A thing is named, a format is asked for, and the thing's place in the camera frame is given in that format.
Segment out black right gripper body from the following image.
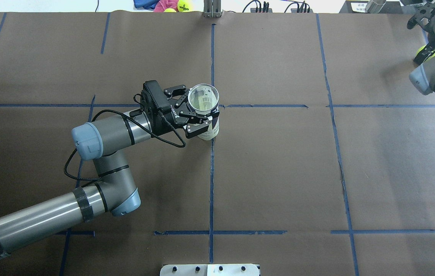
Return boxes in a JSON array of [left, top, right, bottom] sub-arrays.
[[407, 0, 435, 35]]

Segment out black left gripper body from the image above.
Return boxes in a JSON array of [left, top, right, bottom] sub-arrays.
[[141, 80, 182, 135]]

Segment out yellow tennis ball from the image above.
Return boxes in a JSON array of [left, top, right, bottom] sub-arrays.
[[416, 45, 435, 62], [177, 0, 193, 12]]

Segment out clear plastic ball tube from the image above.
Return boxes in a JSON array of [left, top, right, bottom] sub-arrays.
[[188, 84, 219, 140]]

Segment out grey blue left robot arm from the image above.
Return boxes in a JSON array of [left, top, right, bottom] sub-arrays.
[[0, 80, 219, 261]]

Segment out yellow tennis ball on cloth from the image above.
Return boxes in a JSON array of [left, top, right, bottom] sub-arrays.
[[177, 0, 193, 12]]

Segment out small metal cup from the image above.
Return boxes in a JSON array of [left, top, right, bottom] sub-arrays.
[[365, 0, 387, 14]]

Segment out pink cloth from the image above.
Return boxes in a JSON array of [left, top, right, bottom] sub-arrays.
[[153, 0, 178, 13]]

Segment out blue cloth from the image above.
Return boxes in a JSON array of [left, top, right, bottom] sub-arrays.
[[133, 0, 159, 10]]

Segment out aluminium frame post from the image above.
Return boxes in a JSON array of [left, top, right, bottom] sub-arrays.
[[203, 0, 222, 18]]

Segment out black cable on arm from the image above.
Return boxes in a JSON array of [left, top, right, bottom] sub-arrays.
[[64, 94, 186, 181]]

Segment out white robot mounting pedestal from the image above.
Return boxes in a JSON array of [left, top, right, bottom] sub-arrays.
[[159, 263, 261, 276]]

